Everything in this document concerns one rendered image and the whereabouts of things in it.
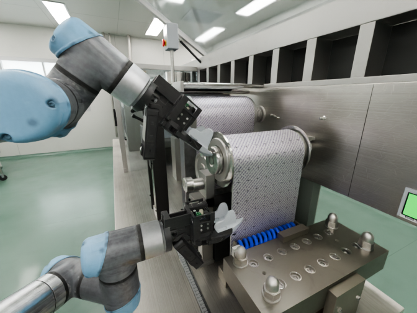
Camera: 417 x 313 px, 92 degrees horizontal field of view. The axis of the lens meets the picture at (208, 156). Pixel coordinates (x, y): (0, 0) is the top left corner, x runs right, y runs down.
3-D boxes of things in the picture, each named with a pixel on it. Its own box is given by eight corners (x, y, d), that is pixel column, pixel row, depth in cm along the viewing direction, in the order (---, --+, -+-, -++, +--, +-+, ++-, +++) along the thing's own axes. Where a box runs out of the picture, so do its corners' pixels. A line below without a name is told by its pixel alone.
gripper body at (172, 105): (205, 112, 43) (159, 72, 37) (182, 144, 43) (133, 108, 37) (193, 110, 50) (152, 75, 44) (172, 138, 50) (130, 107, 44)
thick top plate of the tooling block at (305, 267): (223, 276, 51) (223, 257, 49) (327, 233, 67) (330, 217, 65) (264, 344, 37) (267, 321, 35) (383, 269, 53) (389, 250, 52)
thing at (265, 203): (229, 244, 55) (232, 182, 50) (292, 222, 64) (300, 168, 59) (231, 245, 55) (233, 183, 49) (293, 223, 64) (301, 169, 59)
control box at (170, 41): (161, 50, 93) (159, 26, 90) (174, 51, 96) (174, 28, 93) (164, 47, 87) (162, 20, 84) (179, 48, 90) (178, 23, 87)
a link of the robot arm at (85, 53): (51, 57, 36) (79, 20, 37) (108, 97, 42) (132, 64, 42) (36, 49, 30) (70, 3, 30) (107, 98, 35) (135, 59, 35)
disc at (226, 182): (206, 176, 61) (206, 127, 57) (208, 175, 62) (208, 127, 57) (231, 197, 49) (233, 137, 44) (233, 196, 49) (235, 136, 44)
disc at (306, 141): (271, 164, 72) (275, 122, 67) (272, 164, 72) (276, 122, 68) (306, 179, 59) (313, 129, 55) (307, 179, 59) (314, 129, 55)
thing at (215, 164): (204, 167, 57) (205, 142, 54) (210, 166, 57) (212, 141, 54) (216, 180, 50) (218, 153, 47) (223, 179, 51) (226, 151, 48)
